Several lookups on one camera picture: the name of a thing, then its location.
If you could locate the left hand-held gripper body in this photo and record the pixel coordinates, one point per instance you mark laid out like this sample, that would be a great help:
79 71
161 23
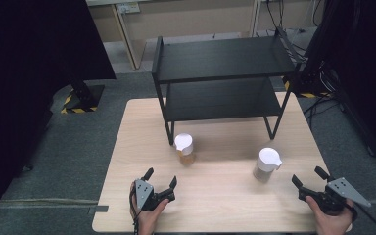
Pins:
145 196

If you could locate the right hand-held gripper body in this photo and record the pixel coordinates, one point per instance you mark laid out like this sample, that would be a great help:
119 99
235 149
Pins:
333 199

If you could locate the pale-filled jar with white lid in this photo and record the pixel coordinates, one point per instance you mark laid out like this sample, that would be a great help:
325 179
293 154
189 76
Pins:
267 160

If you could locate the orange-filled jar with white lid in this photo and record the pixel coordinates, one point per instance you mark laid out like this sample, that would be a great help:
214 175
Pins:
184 145

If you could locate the black two-tier shelf rack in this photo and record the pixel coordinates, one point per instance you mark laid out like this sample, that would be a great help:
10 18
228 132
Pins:
222 58

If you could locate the person's left hand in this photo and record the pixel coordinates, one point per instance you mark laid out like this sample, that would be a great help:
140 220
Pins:
147 222

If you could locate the person's right hand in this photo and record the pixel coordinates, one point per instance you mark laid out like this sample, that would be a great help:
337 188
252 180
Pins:
331 225

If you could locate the striped black stand base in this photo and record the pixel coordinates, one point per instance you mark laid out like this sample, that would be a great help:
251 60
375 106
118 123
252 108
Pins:
84 98
310 89

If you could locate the narrow black curtain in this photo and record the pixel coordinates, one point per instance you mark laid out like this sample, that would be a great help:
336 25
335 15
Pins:
365 65

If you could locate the large black curtain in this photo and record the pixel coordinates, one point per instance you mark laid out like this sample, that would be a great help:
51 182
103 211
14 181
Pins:
29 65

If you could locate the white wall socket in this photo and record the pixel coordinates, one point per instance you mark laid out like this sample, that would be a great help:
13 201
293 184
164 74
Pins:
129 8

